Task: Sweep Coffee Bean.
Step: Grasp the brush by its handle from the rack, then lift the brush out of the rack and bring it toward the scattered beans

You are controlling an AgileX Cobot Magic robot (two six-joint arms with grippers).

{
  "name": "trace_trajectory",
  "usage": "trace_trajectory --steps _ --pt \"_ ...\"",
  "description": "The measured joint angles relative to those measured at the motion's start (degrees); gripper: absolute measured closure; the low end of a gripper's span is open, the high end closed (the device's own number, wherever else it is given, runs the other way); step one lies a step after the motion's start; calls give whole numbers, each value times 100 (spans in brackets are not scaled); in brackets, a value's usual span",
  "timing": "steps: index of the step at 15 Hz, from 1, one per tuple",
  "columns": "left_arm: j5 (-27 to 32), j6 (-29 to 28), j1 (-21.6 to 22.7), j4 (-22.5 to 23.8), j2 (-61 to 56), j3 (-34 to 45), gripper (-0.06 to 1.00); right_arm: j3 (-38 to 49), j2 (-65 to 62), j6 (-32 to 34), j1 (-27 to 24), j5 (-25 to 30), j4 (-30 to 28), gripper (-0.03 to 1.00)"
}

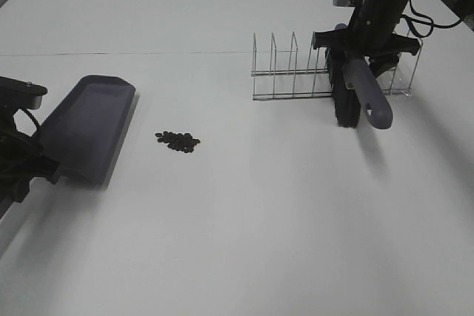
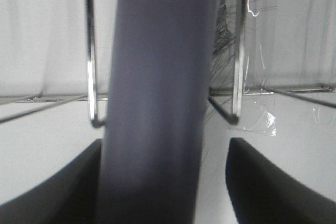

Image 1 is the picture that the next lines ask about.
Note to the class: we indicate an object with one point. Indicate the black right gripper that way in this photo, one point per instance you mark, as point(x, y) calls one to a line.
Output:
point(383, 55)

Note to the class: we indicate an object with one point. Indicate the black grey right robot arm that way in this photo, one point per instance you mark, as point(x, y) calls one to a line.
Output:
point(378, 30)

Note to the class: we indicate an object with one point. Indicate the purple plastic dustpan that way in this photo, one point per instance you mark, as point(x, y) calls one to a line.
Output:
point(83, 131)

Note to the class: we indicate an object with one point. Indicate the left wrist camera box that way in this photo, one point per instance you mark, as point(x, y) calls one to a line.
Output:
point(20, 94)

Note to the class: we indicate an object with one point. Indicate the chrome wire dish rack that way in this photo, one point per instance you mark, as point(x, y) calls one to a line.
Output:
point(284, 74)

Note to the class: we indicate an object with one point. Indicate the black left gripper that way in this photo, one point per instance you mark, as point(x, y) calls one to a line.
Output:
point(22, 160)

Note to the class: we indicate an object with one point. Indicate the pile of coffee beans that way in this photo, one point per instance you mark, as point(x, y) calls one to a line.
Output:
point(181, 142)

